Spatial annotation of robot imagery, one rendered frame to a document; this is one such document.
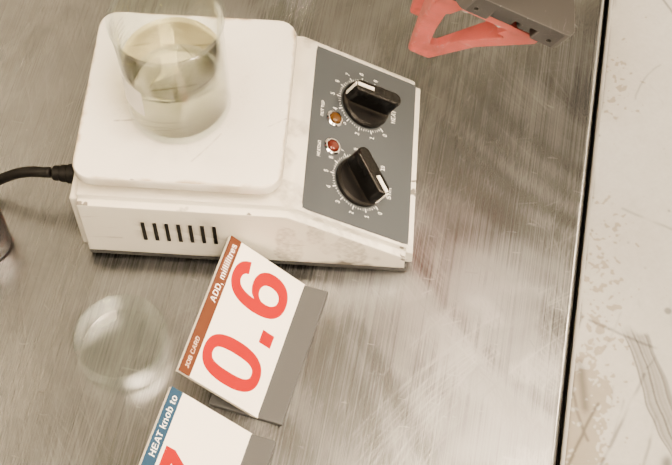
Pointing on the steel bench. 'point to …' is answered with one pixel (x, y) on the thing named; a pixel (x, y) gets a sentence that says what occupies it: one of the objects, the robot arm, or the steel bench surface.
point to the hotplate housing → (240, 207)
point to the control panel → (323, 174)
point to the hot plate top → (143, 149)
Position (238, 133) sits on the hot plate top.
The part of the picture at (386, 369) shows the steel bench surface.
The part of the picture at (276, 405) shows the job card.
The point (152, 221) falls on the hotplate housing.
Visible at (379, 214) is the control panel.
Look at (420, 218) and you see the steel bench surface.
